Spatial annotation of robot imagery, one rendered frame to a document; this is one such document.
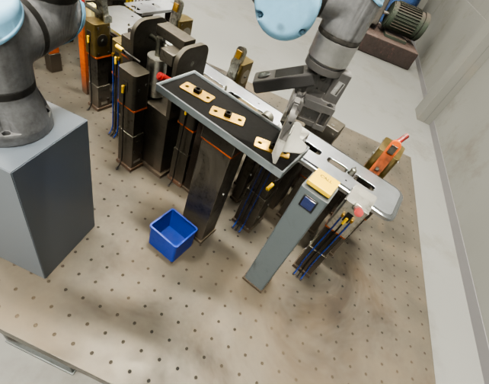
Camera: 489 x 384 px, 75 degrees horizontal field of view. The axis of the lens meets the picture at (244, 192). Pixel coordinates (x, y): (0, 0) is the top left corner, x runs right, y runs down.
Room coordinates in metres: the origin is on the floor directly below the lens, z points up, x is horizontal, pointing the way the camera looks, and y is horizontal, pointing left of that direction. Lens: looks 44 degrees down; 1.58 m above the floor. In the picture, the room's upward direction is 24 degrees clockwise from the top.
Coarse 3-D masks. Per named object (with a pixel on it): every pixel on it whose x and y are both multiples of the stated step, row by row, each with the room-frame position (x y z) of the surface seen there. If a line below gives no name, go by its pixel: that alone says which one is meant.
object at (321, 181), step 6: (318, 168) 0.59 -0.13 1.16; (312, 174) 0.56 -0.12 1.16; (318, 174) 0.57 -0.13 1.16; (324, 174) 0.58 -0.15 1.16; (312, 180) 0.55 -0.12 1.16; (318, 180) 0.55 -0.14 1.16; (324, 180) 0.56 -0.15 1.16; (330, 180) 0.57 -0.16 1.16; (336, 180) 0.58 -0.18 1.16; (312, 186) 0.54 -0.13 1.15; (318, 186) 0.53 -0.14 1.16; (324, 186) 0.54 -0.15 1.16; (330, 186) 0.55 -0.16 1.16; (336, 186) 0.56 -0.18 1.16; (324, 192) 0.53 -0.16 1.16; (330, 192) 0.53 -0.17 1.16
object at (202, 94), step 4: (184, 84) 0.68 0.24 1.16; (188, 84) 0.69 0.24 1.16; (184, 88) 0.66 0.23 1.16; (188, 88) 0.67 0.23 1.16; (192, 88) 0.68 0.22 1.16; (196, 88) 0.67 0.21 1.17; (200, 88) 0.68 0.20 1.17; (188, 92) 0.66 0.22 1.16; (192, 92) 0.66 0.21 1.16; (196, 92) 0.67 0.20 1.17; (200, 92) 0.67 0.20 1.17; (204, 92) 0.69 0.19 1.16; (196, 96) 0.66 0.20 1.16; (200, 96) 0.66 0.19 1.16; (204, 96) 0.67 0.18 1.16; (208, 96) 0.68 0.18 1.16; (212, 96) 0.68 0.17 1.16; (204, 100) 0.65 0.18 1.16; (208, 100) 0.66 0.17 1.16; (212, 100) 0.67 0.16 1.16
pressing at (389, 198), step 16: (112, 16) 1.19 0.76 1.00; (128, 16) 1.25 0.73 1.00; (112, 32) 1.07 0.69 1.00; (208, 64) 1.16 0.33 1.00; (224, 80) 1.09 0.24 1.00; (240, 96) 1.03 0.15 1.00; (256, 96) 1.08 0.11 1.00; (272, 112) 1.02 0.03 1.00; (304, 128) 1.01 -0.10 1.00; (320, 144) 0.95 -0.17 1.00; (304, 160) 0.82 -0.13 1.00; (320, 160) 0.87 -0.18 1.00; (336, 160) 0.90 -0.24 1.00; (352, 160) 0.94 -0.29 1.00; (336, 176) 0.82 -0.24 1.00; (368, 176) 0.89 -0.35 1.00; (384, 192) 0.85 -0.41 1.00; (400, 192) 0.89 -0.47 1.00; (384, 208) 0.77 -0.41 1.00
